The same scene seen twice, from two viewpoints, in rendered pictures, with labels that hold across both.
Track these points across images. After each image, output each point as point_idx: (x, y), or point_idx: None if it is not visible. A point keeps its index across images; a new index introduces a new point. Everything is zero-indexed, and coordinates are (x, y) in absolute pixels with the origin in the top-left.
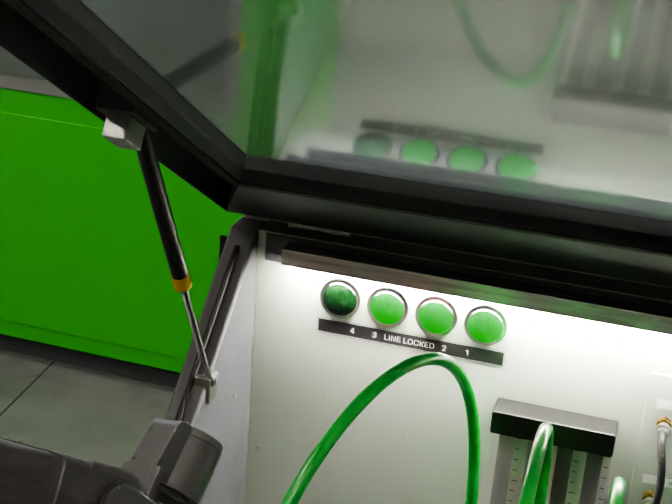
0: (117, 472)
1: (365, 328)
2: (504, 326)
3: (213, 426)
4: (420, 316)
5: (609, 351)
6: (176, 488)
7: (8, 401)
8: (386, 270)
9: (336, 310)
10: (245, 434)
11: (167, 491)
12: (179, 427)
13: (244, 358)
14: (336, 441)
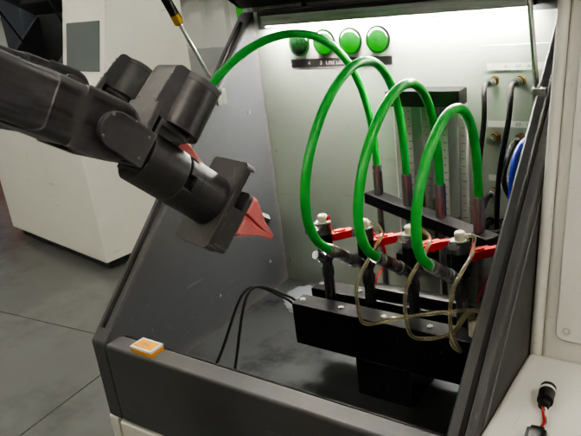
0: (68, 68)
1: (316, 60)
2: (387, 36)
3: (229, 124)
4: (341, 42)
5: (452, 37)
6: (118, 89)
7: None
8: (313, 13)
9: (296, 50)
10: (267, 143)
11: (114, 92)
12: (121, 56)
13: (255, 92)
14: (227, 70)
